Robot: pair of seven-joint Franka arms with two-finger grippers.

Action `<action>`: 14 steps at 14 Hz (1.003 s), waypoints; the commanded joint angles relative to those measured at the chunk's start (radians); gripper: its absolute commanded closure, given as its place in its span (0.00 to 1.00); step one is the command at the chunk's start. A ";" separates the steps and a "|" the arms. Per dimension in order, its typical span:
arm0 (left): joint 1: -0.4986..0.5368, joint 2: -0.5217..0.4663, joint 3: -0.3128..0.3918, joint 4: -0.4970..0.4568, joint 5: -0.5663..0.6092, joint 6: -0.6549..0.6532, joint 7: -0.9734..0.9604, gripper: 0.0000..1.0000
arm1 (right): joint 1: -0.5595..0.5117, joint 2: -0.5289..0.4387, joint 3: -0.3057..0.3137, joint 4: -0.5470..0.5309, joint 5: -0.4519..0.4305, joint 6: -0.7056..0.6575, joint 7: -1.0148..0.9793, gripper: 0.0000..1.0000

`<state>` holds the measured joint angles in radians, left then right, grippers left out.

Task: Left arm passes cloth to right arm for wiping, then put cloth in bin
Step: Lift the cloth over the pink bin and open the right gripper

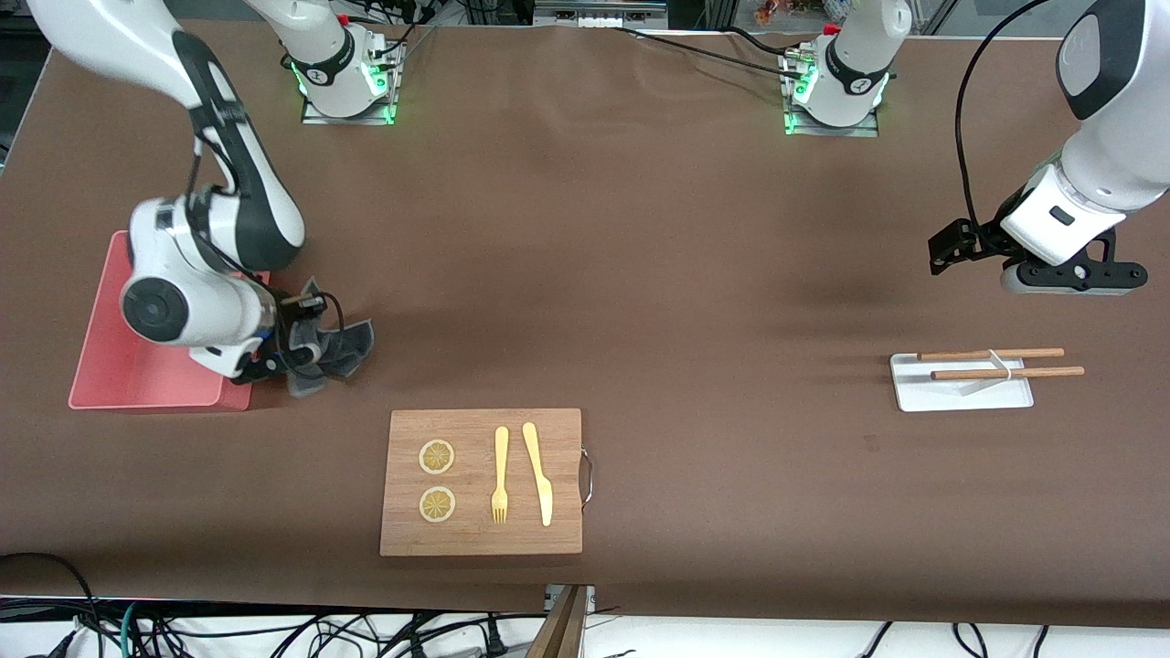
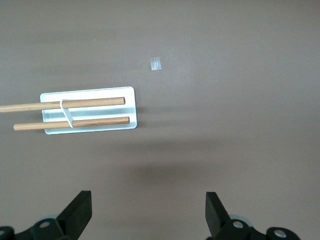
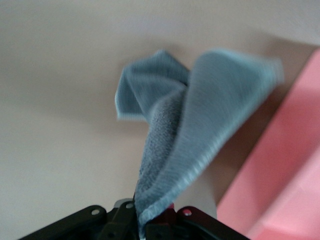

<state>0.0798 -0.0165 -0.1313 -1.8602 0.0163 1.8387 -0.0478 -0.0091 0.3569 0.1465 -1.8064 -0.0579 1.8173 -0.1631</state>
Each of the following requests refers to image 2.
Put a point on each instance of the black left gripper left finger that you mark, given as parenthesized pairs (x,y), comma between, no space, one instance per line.
(70,220)

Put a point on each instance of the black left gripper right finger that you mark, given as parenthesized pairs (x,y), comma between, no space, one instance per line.
(216,220)

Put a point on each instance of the wooden stick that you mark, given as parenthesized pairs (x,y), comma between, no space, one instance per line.
(95,102)
(100,122)

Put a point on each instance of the white metal stick rest tray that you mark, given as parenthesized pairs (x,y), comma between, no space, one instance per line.
(100,113)

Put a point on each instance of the clear tape piece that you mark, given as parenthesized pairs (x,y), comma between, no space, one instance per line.
(155,63)

